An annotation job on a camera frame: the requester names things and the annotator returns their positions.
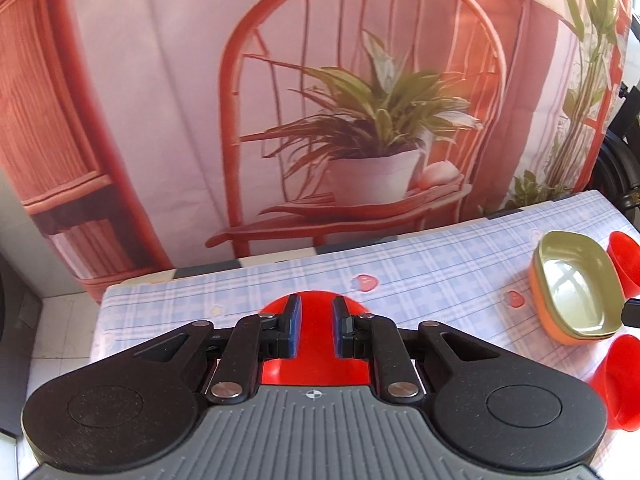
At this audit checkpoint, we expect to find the black tyre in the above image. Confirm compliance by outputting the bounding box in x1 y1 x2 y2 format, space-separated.
597 79 640 227

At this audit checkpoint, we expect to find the orange bowl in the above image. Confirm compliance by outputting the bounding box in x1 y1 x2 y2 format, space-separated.
530 254 621 346

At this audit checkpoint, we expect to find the red plate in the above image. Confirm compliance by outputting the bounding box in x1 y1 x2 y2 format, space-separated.
257 289 374 389

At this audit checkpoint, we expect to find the green bowl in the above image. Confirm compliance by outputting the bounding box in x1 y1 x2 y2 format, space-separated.
537 230 626 339

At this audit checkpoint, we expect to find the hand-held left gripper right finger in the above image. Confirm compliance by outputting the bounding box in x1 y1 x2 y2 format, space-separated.
332 295 502 405

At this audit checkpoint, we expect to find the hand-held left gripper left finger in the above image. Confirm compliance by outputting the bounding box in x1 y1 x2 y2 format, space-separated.
133 294 303 406

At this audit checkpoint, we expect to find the printed chair and plant backdrop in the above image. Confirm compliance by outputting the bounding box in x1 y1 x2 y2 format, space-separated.
0 0 630 306

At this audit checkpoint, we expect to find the red cup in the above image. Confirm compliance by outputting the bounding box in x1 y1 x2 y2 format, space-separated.
607 231 640 297
588 334 640 434

